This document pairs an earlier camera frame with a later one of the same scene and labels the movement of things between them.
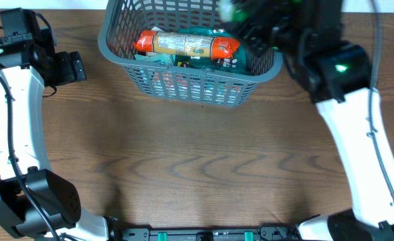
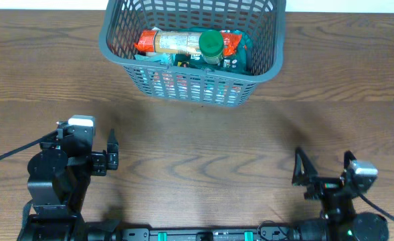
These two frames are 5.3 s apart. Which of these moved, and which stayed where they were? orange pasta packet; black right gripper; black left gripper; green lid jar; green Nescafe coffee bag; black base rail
Moved: green lid jar; black right gripper; black left gripper
Stayed: orange pasta packet; black base rail; green Nescafe coffee bag
